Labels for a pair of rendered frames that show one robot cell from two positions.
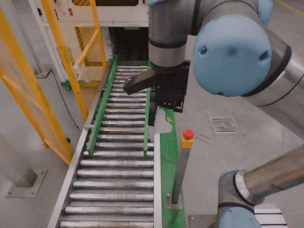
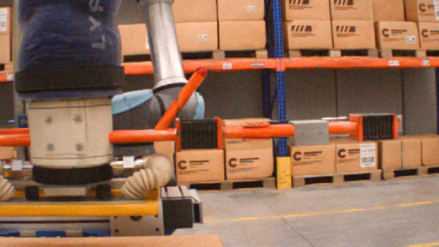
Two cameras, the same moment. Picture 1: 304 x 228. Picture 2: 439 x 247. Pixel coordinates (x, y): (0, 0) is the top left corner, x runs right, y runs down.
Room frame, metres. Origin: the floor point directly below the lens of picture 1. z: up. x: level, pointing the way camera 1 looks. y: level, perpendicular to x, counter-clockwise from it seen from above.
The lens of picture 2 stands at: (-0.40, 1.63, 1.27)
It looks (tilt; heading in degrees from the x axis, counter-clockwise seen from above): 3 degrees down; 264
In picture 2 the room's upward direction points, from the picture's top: 2 degrees counter-clockwise
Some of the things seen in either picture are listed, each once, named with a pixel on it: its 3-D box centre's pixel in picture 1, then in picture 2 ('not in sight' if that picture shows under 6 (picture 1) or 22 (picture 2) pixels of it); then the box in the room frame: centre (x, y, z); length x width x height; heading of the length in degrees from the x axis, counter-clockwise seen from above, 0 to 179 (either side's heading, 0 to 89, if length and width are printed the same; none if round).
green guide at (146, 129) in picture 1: (151, 92); not in sight; (1.66, 0.01, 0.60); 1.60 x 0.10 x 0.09; 179
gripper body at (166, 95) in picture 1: (168, 83); not in sight; (0.36, -0.04, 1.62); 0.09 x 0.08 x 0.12; 75
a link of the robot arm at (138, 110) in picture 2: not in sight; (134, 114); (-0.35, -0.27, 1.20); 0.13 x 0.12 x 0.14; 26
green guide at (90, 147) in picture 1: (103, 92); not in sight; (1.67, 0.54, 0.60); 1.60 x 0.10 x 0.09; 179
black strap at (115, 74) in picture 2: not in sight; (69, 79); (-0.23, 0.29, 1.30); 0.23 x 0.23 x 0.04
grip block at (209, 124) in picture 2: not in sight; (197, 134); (-0.48, 0.30, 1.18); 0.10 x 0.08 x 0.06; 89
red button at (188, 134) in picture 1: (187, 134); not in sight; (0.71, -0.21, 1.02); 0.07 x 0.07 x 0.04
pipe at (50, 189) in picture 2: not in sight; (72, 171); (-0.23, 0.29, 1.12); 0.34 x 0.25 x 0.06; 179
